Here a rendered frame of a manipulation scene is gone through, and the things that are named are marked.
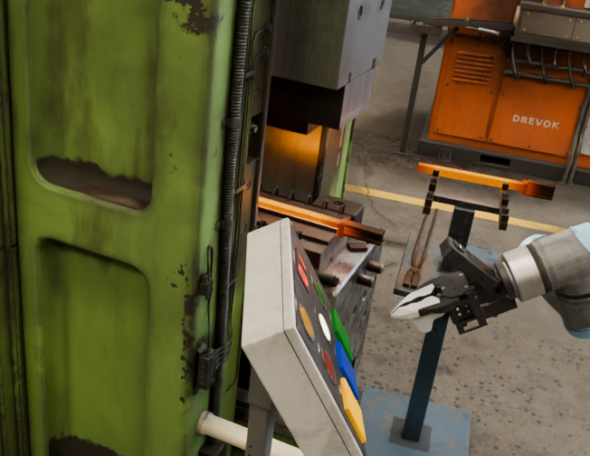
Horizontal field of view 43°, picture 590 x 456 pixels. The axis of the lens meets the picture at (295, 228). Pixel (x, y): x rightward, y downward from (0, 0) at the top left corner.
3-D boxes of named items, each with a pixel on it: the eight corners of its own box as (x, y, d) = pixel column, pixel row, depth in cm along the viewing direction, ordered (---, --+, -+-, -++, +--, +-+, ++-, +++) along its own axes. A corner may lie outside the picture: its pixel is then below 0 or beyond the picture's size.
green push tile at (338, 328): (349, 337, 138) (334, 306, 134) (353, 362, 131) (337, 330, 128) (340, 341, 138) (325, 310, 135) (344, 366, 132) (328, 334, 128)
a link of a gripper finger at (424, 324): (403, 346, 131) (452, 327, 129) (391, 320, 128) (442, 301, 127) (400, 336, 134) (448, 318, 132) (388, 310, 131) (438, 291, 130)
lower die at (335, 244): (346, 244, 185) (351, 213, 182) (317, 279, 169) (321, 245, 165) (199, 201, 198) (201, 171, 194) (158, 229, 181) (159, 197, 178)
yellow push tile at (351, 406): (361, 410, 120) (344, 375, 117) (366, 442, 113) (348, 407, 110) (351, 413, 120) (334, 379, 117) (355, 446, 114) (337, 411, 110)
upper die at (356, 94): (368, 108, 170) (375, 66, 165) (338, 130, 153) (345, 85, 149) (207, 70, 182) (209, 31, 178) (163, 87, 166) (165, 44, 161)
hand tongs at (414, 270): (426, 208, 268) (427, 205, 267) (438, 211, 267) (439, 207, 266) (402, 286, 215) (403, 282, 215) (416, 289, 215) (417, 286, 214)
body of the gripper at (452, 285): (456, 337, 129) (523, 313, 128) (441, 299, 126) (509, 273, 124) (446, 313, 136) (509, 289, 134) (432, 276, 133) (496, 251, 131)
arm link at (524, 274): (536, 261, 122) (518, 234, 131) (507, 271, 123) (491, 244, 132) (549, 303, 126) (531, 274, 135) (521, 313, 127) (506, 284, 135)
